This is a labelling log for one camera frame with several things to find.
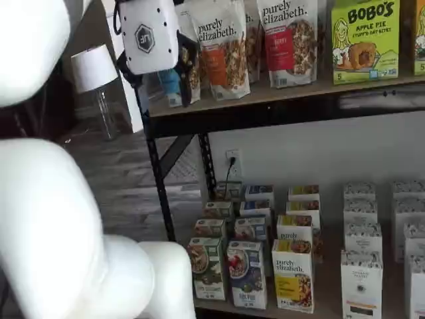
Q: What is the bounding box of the green Bobo's snack box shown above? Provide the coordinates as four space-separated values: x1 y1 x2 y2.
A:
331 0 401 85

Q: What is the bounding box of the blue label granola bag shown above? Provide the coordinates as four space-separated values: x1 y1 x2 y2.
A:
157 3 203 109

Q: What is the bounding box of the orange label granola bag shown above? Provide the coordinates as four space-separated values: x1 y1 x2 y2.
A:
190 0 252 102

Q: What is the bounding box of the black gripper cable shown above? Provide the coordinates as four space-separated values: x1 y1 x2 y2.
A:
112 0 122 36

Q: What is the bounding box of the white granola bag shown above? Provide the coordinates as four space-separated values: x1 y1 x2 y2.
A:
244 0 266 84

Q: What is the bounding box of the blue flax plus oatmeal box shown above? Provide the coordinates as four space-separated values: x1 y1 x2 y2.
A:
244 183 276 204
233 214 274 277
226 239 268 310
239 199 273 221

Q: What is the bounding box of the black power cord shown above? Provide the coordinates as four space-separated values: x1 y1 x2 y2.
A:
224 155 237 201

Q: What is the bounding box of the red label granola bag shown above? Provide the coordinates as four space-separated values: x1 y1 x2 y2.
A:
256 0 320 89

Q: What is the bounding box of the yellow purely elizabeth box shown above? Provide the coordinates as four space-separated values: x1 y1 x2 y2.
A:
288 184 321 203
286 199 321 231
276 213 325 265
271 238 316 314

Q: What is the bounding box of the white shade glass lamp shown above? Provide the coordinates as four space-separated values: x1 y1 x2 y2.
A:
70 44 120 141

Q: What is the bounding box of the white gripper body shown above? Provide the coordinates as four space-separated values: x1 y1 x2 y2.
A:
118 0 181 76

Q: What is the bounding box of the white wall outlet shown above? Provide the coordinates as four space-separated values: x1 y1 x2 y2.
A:
226 150 243 177

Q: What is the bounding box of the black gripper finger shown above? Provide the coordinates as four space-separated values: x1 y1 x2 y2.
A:
116 51 144 88
174 29 201 108

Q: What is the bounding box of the green apple cinnamon oatmeal box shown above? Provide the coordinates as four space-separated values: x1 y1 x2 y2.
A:
193 217 228 242
202 200 234 222
214 180 243 204
186 236 228 302

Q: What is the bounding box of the black metal shelf rack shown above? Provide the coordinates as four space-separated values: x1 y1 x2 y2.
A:
134 79 425 319

